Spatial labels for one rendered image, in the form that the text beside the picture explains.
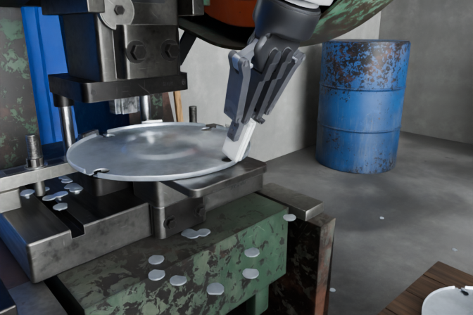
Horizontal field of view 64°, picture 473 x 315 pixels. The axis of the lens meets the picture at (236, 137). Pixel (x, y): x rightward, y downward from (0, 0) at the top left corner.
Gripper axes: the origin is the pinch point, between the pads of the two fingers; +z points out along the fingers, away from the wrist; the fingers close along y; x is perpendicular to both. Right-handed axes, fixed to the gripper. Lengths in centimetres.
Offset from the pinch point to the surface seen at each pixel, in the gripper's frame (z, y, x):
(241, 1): -7.1, 30.7, 34.0
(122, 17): -7.7, -6.6, 22.7
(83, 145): 13.5, -11.9, 20.2
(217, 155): 5.4, 0.1, 2.5
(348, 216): 95, 136, 8
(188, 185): 3.1, -10.2, -2.7
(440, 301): 34, 48, -37
